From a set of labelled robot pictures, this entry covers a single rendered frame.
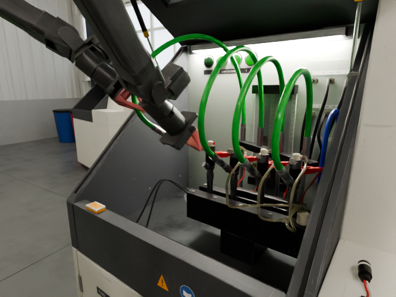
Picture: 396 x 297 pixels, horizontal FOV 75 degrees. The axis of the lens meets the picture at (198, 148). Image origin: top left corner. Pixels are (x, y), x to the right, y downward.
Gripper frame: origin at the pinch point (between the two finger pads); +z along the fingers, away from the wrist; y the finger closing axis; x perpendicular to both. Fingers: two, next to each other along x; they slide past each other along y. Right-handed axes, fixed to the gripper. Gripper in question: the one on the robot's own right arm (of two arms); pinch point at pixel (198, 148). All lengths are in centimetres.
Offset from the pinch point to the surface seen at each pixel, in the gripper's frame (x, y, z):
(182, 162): 37.2, 3.2, 26.1
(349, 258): -37.9, -6.9, 13.3
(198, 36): 8.1, 26.0, -16.6
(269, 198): -14.9, -0.2, 17.7
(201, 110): -10.8, 2.6, -13.3
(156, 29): 462, 279, 83
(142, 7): 504, 307, 42
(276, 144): -26.1, 2.2, -6.2
